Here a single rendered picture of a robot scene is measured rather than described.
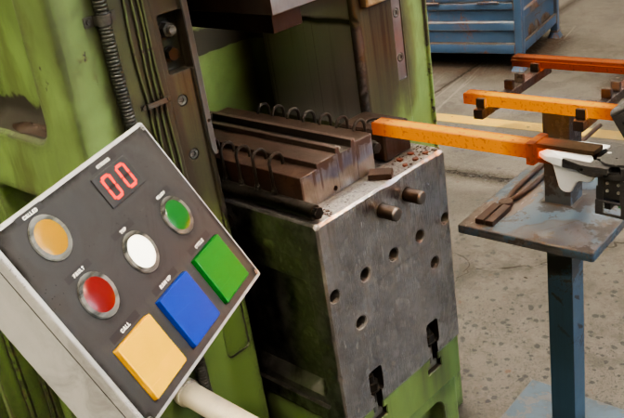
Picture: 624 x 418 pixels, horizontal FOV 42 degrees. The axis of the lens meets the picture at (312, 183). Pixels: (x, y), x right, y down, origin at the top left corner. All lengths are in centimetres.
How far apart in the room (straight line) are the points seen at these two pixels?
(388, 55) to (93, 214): 95
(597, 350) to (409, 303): 105
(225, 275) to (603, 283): 198
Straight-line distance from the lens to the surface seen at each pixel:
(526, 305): 282
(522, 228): 176
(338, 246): 146
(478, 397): 245
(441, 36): 529
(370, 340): 162
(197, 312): 107
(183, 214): 113
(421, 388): 182
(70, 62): 130
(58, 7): 129
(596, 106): 161
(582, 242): 170
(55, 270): 96
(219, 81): 192
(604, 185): 121
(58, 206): 100
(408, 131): 138
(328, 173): 149
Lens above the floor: 155
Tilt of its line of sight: 24 degrees down
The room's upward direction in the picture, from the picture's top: 9 degrees counter-clockwise
